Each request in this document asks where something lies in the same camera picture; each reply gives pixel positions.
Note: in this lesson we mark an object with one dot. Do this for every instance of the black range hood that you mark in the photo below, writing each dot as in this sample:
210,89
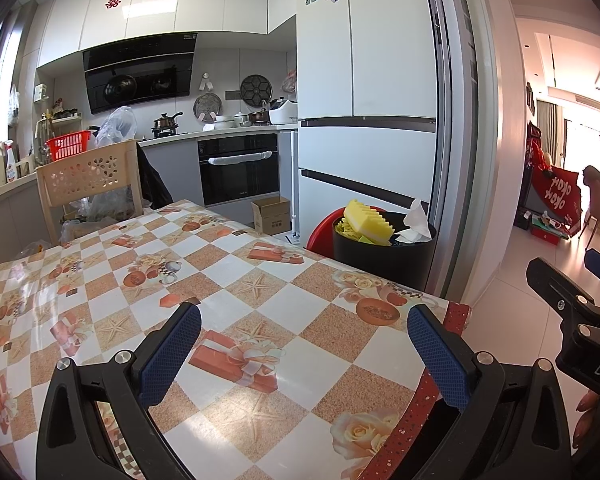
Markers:
140,75

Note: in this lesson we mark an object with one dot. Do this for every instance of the black trash bin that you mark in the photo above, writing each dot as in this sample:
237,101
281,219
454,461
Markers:
380,265

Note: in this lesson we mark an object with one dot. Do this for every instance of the hanging red-white plastic bag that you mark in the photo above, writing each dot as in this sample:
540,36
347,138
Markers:
289,80

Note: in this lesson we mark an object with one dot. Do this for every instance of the white wall hook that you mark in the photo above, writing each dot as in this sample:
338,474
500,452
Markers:
205,81

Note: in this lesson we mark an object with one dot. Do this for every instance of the white casserole pot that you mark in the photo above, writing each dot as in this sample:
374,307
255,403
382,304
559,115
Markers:
225,121

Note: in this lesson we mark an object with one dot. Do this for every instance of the checkered patterned tablecloth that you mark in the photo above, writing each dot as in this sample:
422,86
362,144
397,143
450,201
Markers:
280,310

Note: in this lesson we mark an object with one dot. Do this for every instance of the white kitchen counter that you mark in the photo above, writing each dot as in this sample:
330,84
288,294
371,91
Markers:
190,135

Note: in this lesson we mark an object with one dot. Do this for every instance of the spice rack shelf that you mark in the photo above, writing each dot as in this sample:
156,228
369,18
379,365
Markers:
60,117

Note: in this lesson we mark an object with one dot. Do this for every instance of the grey curtain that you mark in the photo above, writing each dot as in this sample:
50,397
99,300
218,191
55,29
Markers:
547,130

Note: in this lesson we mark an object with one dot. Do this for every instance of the red banner decoration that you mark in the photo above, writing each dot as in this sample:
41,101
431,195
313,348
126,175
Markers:
555,195

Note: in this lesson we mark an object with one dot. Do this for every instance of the hanging white plastic bag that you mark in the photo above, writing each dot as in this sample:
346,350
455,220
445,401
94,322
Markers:
13,107

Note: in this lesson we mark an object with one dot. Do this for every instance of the red plastic basket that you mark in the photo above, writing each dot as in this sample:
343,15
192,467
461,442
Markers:
67,147

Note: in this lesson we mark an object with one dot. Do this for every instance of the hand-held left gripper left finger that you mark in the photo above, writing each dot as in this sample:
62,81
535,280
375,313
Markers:
172,350

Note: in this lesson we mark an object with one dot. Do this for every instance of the red plastic stool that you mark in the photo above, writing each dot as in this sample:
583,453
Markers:
320,235

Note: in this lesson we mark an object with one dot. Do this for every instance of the white spray bottle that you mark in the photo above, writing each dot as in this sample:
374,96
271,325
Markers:
11,165

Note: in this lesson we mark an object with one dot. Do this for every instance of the dark round sectioned pan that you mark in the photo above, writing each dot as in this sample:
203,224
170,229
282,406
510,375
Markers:
255,90

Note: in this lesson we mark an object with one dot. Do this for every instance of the white refrigerator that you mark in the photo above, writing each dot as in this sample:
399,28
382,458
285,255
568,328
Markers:
390,60

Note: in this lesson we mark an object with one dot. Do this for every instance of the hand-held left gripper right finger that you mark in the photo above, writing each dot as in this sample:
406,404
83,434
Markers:
437,355

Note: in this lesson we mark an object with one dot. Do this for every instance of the person's right hand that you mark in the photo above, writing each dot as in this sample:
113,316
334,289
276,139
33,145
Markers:
587,410

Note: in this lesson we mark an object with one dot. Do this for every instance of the clear plastic bags on seat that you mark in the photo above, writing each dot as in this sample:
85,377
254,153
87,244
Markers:
105,205

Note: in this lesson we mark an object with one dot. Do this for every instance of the white wall cabinets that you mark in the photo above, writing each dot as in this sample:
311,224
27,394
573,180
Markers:
155,10

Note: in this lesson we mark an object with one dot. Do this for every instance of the white rice cooker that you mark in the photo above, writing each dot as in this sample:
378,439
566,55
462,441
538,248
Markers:
282,112

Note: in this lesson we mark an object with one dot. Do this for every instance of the red paper-cut decal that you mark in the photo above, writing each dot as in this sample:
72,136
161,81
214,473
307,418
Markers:
112,2

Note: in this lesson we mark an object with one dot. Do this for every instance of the round grey steamer rack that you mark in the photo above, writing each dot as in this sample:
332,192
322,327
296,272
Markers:
207,107

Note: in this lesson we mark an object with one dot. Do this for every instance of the brown dining chair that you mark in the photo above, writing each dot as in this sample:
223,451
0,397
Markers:
597,190

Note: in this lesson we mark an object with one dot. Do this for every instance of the white tissue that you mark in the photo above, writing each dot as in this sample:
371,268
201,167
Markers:
415,222

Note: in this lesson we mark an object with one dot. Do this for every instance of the black built-in oven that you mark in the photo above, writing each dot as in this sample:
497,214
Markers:
237,170

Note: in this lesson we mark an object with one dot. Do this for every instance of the black garment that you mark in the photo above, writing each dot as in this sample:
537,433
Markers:
155,185

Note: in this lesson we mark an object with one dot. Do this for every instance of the yellow ridged foam piece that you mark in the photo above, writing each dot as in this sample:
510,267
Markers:
367,220

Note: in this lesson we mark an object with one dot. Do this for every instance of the grey wall socket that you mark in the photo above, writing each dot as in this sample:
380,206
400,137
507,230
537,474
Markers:
233,94

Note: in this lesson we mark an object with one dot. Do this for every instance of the yellow plastic bag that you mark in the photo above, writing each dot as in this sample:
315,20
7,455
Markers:
342,231

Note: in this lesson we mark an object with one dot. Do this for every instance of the clear bag on counter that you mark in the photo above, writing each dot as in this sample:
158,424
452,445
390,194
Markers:
115,127

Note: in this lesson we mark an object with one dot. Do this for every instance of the cardboard box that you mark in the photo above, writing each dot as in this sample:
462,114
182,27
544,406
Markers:
272,217

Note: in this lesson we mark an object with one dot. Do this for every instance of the dark lidded pot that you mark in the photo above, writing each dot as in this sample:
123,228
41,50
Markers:
258,117

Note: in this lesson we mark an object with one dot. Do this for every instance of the beige plastic chair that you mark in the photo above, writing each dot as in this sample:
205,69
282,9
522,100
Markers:
90,170

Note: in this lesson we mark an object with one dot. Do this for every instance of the grey sliding door frame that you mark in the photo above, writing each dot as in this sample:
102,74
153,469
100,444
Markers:
470,110

